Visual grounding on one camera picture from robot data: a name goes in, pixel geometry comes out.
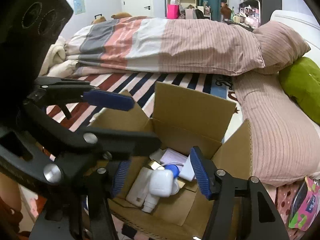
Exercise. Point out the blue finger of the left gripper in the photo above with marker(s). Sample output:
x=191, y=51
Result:
x=109, y=100
x=119, y=144

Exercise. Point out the striped pink duvet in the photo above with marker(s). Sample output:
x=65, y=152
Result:
x=160, y=45

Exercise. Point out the cream fleece blanket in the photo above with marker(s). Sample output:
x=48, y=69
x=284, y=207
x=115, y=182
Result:
x=55, y=63

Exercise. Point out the blue wall poster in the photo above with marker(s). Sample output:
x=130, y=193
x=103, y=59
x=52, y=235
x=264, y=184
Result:
x=79, y=6

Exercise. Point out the white headboard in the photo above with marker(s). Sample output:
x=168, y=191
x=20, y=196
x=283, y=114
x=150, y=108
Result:
x=307, y=27

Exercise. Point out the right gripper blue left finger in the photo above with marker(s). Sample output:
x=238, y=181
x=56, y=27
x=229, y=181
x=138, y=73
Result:
x=120, y=177

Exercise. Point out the person's left hand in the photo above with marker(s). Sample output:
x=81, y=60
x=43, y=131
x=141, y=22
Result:
x=10, y=200

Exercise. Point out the white earbuds case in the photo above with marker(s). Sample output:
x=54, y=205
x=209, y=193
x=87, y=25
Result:
x=161, y=183

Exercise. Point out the striped plush bed blanket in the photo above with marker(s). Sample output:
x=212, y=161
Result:
x=142, y=87

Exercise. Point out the brown plush bear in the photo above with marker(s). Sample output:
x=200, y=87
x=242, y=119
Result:
x=120, y=15

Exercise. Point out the dark bookshelf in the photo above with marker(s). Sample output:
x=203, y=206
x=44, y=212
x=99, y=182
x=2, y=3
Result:
x=260, y=2

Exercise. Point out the lilac rectangular box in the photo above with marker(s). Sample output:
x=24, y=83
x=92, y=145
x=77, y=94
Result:
x=171, y=156

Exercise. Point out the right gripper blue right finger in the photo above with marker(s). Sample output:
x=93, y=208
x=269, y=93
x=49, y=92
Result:
x=205, y=171

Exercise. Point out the colourful snack pouch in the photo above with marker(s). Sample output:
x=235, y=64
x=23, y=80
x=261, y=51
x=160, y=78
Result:
x=305, y=205

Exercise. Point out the white small bottle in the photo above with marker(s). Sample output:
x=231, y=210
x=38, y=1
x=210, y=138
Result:
x=150, y=203

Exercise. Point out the brown cardboard box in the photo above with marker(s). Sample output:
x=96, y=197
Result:
x=181, y=118

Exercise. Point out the green plush toy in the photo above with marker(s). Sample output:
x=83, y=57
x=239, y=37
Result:
x=300, y=81

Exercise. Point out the white rectangular case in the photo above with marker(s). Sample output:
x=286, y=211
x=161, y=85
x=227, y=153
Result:
x=140, y=188

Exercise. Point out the pink ribbed pillow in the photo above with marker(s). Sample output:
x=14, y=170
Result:
x=280, y=46
x=285, y=142

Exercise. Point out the pink gift bag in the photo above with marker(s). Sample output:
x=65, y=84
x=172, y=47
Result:
x=173, y=11

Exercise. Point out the white square charger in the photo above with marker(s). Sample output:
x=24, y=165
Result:
x=187, y=172

